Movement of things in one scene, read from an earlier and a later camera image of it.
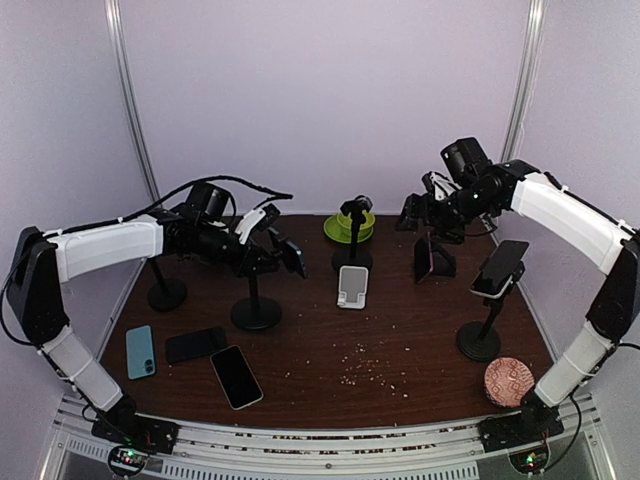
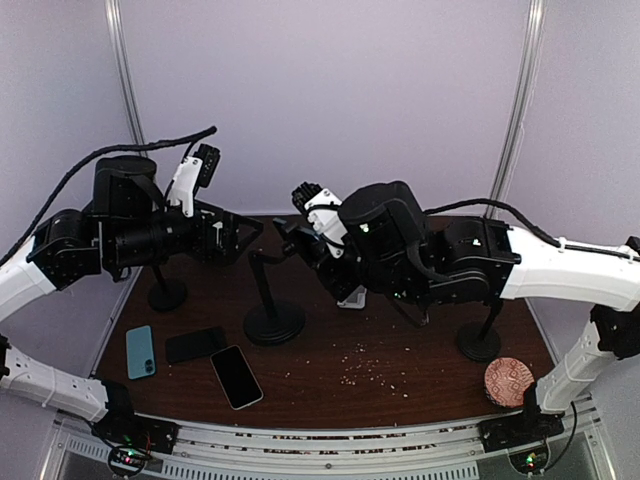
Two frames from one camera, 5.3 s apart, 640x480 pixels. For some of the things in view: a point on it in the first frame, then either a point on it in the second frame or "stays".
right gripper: (412, 208) -> (338, 286)
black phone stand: (166, 294) stays
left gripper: (247, 265) -> (224, 251)
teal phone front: (140, 352) stays
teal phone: (293, 258) -> (304, 241)
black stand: (479, 341) stays
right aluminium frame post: (524, 81) stays
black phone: (194, 344) stays
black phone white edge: (236, 377) stays
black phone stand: (255, 313) -> (279, 323)
